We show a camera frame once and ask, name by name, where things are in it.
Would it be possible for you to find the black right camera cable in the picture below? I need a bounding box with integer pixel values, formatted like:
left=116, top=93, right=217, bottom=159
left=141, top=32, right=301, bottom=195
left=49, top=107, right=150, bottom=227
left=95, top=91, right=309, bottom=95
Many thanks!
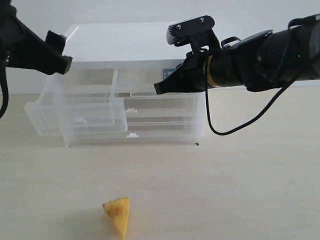
left=202, top=48, right=293, bottom=137

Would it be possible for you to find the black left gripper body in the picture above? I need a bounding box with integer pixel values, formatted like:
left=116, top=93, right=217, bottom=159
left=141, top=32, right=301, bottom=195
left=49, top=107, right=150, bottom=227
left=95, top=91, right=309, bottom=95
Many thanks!
left=0, top=0, right=33, bottom=70

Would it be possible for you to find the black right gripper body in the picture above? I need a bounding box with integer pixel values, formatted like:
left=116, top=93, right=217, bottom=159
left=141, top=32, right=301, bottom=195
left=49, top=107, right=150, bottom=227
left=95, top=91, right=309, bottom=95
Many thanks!
left=183, top=48, right=243, bottom=92

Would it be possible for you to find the black camera cable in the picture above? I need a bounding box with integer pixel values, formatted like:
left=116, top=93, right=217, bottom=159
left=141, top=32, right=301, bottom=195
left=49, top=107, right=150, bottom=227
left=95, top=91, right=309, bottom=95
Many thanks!
left=0, top=69, right=10, bottom=120
left=202, top=48, right=293, bottom=137

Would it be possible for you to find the yellow cheese wedge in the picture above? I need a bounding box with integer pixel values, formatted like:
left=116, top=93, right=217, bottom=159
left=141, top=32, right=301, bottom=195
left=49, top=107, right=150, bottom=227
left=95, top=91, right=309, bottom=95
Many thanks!
left=102, top=197, right=130, bottom=239

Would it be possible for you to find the teal white glue stick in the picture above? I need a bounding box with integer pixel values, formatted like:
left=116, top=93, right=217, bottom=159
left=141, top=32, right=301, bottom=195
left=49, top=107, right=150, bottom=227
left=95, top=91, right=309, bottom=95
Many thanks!
left=162, top=67, right=181, bottom=80

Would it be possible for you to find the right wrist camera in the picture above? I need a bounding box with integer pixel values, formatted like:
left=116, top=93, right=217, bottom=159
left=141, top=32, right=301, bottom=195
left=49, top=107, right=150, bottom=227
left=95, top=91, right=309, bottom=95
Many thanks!
left=166, top=15, right=221, bottom=53

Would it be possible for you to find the white translucent drawer cabinet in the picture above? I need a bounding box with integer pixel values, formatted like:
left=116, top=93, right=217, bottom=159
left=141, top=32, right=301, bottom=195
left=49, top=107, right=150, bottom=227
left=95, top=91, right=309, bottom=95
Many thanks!
left=41, top=21, right=207, bottom=148

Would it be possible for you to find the black left camera cable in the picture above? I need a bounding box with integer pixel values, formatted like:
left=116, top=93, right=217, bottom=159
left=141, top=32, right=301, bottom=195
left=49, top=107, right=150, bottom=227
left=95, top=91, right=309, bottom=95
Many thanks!
left=0, top=69, right=10, bottom=120

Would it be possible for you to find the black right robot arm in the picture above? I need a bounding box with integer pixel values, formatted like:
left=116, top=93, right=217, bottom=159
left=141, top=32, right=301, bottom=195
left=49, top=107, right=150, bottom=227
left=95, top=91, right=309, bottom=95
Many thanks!
left=154, top=14, right=320, bottom=95

